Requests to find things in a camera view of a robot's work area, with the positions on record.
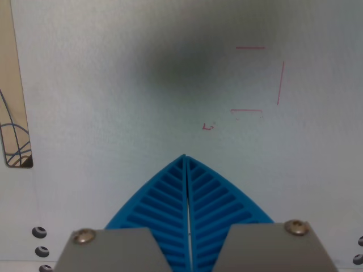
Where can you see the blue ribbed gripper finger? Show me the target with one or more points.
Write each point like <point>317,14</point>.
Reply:
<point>158,192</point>
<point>215,195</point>

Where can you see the black round table bolt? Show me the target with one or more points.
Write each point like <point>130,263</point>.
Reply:
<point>358,258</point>
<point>46,268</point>
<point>42,251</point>
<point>360,241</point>
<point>39,232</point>

